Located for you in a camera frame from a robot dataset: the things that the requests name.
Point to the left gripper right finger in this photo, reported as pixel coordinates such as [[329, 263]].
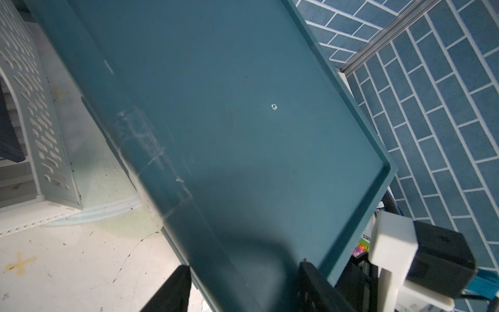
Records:
[[316, 293]]

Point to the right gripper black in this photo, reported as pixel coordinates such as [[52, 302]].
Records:
[[359, 283]]

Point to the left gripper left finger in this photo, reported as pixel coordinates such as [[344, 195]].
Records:
[[174, 294]]

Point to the green seed bag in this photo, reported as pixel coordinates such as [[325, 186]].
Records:
[[364, 243]]

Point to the teal drawer cabinet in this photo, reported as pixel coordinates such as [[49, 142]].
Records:
[[229, 118]]

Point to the dark notebook in rack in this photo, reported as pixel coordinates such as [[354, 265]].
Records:
[[10, 147]]

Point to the white file organizer rack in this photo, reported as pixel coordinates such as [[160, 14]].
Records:
[[42, 188]]

